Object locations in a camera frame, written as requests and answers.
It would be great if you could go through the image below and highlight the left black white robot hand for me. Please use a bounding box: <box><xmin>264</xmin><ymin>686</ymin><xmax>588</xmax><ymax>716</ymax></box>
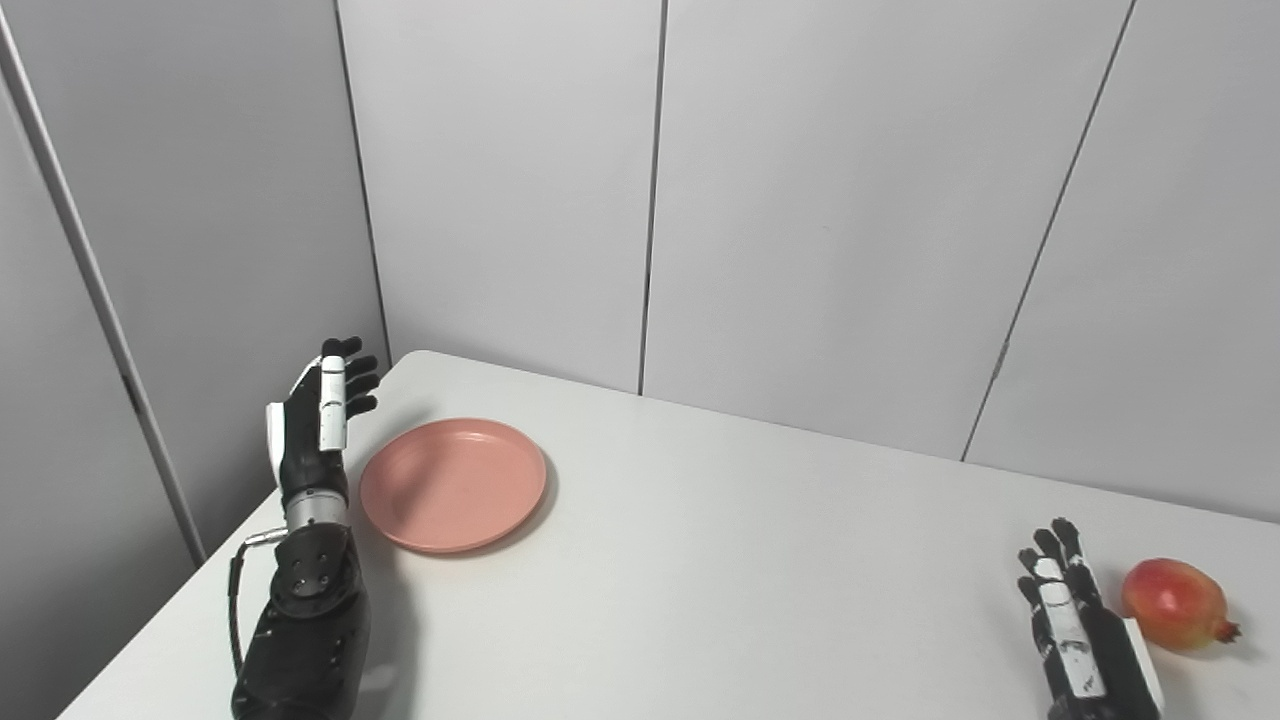
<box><xmin>264</xmin><ymin>336</ymin><xmax>381</xmax><ymax>504</ymax></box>

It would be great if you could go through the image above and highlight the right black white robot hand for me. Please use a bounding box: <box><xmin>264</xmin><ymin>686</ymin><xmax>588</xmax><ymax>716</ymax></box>
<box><xmin>1017</xmin><ymin>517</ymin><xmax>1166</xmax><ymax>720</ymax></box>

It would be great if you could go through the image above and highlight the red yellow pomegranate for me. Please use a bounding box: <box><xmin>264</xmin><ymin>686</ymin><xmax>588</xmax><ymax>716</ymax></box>
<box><xmin>1120</xmin><ymin>557</ymin><xmax>1242</xmax><ymax>652</ymax></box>

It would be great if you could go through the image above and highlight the pink round plate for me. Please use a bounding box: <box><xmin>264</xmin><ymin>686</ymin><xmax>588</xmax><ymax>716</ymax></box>
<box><xmin>359</xmin><ymin>418</ymin><xmax>549</xmax><ymax>554</ymax></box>

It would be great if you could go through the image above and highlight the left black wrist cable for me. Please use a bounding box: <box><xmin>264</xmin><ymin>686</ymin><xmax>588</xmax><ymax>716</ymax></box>
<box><xmin>227</xmin><ymin>527</ymin><xmax>291</xmax><ymax>681</ymax></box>

